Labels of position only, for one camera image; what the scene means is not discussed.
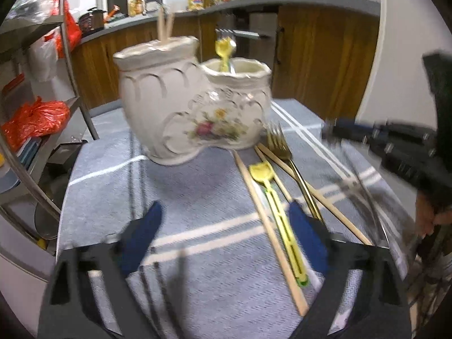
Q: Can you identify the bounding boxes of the wooden chopstick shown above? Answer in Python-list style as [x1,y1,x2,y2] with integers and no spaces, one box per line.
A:
[231,150,308,317]
[257,143,373,246]
[254,146,294,203]
[157,6,166,42]
[165,12,175,40]

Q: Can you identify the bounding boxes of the yellow oil bottle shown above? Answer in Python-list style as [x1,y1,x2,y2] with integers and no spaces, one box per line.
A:
[187,0,205,11]

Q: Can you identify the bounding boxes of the yellow green plastic spoon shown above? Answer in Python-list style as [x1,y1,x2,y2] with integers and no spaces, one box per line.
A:
[248,162,309,286]

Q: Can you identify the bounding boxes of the grey kitchen countertop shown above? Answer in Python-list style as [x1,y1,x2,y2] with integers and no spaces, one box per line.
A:
[80,0,383,45]

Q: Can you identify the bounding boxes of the metal shelf rack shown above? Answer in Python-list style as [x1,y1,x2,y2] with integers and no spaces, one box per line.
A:
[1,0,97,248]

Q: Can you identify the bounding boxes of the red plastic bag on shelf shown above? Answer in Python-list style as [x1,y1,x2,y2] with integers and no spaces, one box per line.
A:
[1,96,70,151]

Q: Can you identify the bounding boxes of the right human hand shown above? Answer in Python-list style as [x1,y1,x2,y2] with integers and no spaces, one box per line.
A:
[415,191,452,237]

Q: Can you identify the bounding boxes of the chrome sink faucet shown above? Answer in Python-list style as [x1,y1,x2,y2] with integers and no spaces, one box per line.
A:
[142,0,166,15]

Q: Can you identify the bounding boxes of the silver fork in holder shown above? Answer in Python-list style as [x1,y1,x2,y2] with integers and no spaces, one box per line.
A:
[215,28,235,41]

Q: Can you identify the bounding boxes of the wooden kitchen cabinet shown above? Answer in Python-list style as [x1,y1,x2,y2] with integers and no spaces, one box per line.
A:
[71,4,380,119]

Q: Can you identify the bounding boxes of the wooden chopstick in holder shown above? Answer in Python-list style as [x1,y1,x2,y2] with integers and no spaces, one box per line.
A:
[157,6,166,42]
[165,12,175,40]

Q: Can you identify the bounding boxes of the steel oven with handles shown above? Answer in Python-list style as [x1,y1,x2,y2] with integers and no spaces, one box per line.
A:
[216,9,278,69]

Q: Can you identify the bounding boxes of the red plastic bag upper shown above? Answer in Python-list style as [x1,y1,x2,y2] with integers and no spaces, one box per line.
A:
[44,0,82,59]

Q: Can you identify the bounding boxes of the gold metal fork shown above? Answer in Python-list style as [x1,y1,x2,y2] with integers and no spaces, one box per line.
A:
[266,123,323,222]

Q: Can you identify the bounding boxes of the white floral ceramic utensil holder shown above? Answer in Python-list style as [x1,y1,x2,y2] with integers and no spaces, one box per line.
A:
[113,36,272,165]

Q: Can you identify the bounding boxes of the yellow plastic spoon in holder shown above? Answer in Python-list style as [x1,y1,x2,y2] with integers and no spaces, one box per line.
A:
[215,37,237,73]

